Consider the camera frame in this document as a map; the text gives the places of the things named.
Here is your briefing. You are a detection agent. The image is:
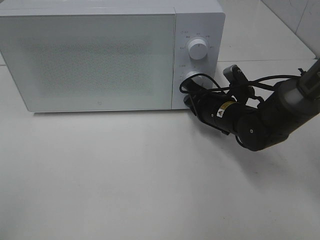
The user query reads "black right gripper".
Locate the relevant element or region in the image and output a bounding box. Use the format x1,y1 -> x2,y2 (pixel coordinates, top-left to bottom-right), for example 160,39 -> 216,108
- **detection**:
179,78 -> 230,135

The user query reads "white upper power knob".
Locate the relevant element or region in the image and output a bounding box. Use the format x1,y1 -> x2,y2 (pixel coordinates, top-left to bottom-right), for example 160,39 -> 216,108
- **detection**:
187,37 -> 209,60

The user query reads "white microwave door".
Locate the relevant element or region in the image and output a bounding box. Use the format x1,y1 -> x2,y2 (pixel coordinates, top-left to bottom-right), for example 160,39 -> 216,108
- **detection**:
0,14 -> 175,112

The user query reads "white microwave oven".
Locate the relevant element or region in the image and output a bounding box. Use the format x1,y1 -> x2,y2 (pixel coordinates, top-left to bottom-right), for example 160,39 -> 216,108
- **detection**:
0,0 -> 226,113

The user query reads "black camera cable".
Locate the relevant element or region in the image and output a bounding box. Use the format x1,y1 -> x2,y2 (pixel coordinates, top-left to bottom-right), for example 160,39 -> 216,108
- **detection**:
179,67 -> 306,147

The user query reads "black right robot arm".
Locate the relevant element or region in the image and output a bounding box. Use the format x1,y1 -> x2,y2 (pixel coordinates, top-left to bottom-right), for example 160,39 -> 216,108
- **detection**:
179,61 -> 320,152

